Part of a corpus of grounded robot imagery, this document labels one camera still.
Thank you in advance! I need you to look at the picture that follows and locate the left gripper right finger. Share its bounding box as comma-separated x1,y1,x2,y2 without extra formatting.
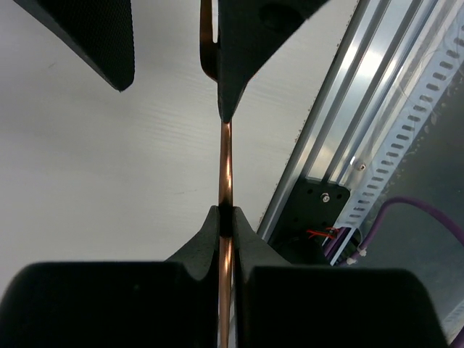
232,208,447,347

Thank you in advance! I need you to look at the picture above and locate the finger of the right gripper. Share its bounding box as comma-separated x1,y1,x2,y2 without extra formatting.
16,0,135,91
217,0,326,123

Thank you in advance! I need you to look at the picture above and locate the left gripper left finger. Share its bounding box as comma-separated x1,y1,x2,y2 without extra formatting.
1,207,220,347

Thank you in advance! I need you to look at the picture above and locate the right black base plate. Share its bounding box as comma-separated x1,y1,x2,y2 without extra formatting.
268,178,350,265

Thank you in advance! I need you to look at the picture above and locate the front aluminium rail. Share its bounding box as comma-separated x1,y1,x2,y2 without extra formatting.
257,1,461,240

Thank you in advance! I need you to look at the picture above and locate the grey slotted cable duct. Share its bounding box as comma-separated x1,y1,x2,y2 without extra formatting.
339,36,464,233

